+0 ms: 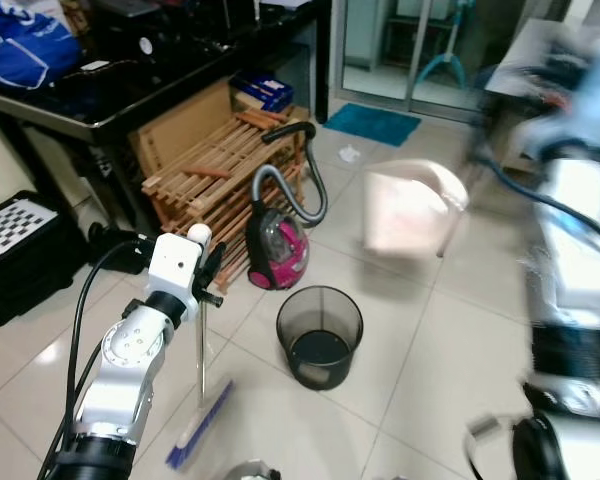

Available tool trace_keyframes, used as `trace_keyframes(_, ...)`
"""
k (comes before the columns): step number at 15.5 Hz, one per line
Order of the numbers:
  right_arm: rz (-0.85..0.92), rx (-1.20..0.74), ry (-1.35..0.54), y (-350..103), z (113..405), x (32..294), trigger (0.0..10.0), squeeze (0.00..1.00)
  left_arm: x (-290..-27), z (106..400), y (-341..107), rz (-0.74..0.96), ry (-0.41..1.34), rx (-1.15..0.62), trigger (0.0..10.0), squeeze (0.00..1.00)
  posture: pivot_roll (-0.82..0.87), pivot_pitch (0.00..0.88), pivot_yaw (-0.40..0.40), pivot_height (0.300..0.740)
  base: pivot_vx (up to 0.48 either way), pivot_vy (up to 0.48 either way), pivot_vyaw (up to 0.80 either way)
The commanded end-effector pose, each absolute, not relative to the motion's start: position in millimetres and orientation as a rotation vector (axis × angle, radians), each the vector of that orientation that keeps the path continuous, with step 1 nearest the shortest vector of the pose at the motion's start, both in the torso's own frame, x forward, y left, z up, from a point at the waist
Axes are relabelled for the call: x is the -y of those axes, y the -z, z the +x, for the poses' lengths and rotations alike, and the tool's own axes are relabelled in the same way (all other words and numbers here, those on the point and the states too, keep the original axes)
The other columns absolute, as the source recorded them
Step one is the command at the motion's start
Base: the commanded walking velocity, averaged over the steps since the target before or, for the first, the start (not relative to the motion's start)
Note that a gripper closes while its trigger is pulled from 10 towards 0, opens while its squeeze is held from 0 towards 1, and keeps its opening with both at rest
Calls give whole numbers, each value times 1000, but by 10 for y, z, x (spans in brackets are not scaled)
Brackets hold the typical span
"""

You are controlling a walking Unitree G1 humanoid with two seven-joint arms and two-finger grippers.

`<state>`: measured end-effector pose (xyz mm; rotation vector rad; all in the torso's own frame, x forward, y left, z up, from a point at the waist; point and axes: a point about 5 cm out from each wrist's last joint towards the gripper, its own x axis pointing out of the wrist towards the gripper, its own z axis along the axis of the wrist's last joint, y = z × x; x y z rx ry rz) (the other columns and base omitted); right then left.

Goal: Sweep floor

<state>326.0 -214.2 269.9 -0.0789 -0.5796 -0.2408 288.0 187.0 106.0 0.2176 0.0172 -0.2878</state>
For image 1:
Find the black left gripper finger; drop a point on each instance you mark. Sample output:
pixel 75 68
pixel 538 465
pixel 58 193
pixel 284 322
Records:
pixel 216 260

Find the broom with blue bristles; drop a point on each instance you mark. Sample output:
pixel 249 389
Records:
pixel 201 345

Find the pink dustpan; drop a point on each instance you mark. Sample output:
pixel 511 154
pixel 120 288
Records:
pixel 408 212

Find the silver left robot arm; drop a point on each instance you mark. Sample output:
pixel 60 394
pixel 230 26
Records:
pixel 128 352

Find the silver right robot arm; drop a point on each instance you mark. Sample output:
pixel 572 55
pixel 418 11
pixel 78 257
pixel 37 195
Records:
pixel 578 250

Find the teal floor mat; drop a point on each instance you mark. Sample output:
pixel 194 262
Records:
pixel 372 124

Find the pink canister vacuum cleaner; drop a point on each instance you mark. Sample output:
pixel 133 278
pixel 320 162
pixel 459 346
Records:
pixel 276 250

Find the wooden slatted rack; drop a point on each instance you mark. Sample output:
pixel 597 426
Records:
pixel 205 165

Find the black mesh wastebasket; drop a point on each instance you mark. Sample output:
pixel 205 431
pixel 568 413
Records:
pixel 320 350

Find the brown cardboard sheet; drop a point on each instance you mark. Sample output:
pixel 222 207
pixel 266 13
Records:
pixel 175 120

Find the crumpled white paper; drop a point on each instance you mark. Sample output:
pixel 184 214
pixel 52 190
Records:
pixel 349 155

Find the blue cardboard box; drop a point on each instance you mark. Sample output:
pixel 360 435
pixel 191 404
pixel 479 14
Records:
pixel 263 92

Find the black storage case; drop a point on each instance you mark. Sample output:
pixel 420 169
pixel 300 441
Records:
pixel 30 290

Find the black table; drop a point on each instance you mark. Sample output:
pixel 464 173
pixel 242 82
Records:
pixel 120 100

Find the checkerboard calibration board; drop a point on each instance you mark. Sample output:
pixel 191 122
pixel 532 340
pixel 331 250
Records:
pixel 15 230

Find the black bag with round badge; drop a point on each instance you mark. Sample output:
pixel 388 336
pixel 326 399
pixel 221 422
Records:
pixel 170 40

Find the blue bag with white print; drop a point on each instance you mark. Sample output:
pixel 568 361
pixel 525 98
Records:
pixel 25 55

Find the teal mop stand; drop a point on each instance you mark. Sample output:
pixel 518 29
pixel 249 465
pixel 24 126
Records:
pixel 445 65

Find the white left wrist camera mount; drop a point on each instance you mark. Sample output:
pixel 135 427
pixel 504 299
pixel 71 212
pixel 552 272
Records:
pixel 174 264

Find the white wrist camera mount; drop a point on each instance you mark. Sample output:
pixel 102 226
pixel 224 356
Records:
pixel 174 264
pixel 585 95

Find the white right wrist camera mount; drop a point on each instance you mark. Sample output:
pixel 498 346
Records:
pixel 585 95

